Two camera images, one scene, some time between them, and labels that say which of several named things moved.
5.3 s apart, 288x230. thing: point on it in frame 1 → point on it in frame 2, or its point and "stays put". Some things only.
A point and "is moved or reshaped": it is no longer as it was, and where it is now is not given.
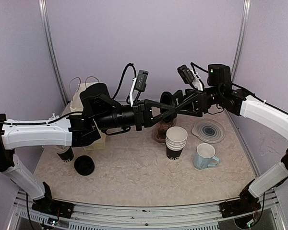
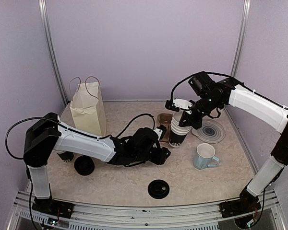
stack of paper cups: x=175 y=141 is moved or reshaped
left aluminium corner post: x=44 y=22 stays put
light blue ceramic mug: x=204 y=157 stays put
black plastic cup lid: x=167 y=98 → x=158 y=189
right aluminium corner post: x=244 y=29 stays put
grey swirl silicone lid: x=209 y=131 stays put
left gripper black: x=143 y=113 → x=161 y=158
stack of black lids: x=84 y=165 stays put
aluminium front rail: x=141 y=217 stays put
